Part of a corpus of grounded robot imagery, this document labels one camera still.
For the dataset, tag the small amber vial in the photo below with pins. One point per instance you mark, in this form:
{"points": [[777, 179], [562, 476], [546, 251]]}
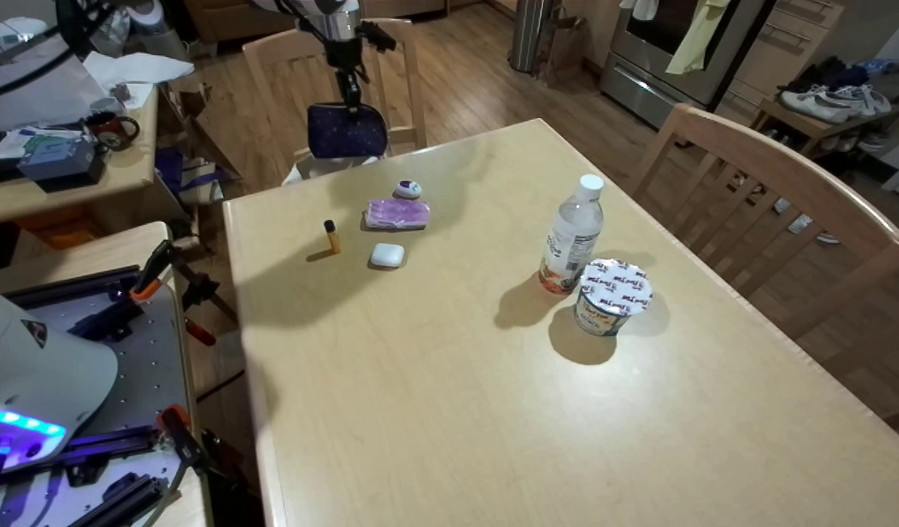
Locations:
{"points": [[332, 234]]}

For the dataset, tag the yellow towel on oven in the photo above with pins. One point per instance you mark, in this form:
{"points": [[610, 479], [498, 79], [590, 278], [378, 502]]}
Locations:
{"points": [[698, 35]]}

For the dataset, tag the white bag on chair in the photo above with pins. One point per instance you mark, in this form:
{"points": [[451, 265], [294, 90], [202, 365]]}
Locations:
{"points": [[309, 167]]}

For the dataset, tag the wooden chair behind table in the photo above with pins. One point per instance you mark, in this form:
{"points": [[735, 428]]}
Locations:
{"points": [[291, 73]]}

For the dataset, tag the small dark navy pouch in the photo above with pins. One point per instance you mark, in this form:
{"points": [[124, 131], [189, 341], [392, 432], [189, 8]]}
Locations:
{"points": [[344, 132]]}

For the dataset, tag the white paper on desk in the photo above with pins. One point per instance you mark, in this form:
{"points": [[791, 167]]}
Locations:
{"points": [[136, 71]]}

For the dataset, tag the small round white container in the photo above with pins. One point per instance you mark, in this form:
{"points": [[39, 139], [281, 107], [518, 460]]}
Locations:
{"points": [[407, 189]]}

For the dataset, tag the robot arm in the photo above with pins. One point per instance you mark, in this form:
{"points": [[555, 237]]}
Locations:
{"points": [[344, 32]]}

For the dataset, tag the clear plastic water bottle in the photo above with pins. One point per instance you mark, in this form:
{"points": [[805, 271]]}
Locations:
{"points": [[571, 234]]}

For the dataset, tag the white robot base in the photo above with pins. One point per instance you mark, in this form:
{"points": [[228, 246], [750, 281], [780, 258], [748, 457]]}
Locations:
{"points": [[50, 385]]}

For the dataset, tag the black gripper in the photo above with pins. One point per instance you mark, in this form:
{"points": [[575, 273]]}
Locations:
{"points": [[345, 60]]}

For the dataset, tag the foil-lidded cup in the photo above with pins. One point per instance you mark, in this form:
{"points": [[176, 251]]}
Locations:
{"points": [[610, 294]]}

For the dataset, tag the white sneakers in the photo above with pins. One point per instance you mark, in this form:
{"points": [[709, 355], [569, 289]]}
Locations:
{"points": [[834, 103]]}

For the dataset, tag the white earbuds case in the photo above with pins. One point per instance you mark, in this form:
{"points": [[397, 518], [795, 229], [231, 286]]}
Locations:
{"points": [[388, 256]]}

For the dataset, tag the blue grey device on desk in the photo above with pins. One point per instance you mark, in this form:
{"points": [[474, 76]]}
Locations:
{"points": [[60, 161]]}

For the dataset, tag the orange black clamp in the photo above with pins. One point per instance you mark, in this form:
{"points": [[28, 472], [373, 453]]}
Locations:
{"points": [[171, 268]]}

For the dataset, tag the wooden chair right side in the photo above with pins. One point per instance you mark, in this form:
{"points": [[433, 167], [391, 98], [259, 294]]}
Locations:
{"points": [[748, 207]]}

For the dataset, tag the low wooden shoe rack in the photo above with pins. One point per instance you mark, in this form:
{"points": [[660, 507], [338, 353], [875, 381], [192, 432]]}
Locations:
{"points": [[813, 132]]}

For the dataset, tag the purple tissue packet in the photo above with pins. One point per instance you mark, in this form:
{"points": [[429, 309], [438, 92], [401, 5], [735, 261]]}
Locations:
{"points": [[397, 215]]}

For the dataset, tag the stainless steel oven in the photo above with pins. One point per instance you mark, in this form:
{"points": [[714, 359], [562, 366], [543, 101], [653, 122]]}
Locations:
{"points": [[644, 38]]}

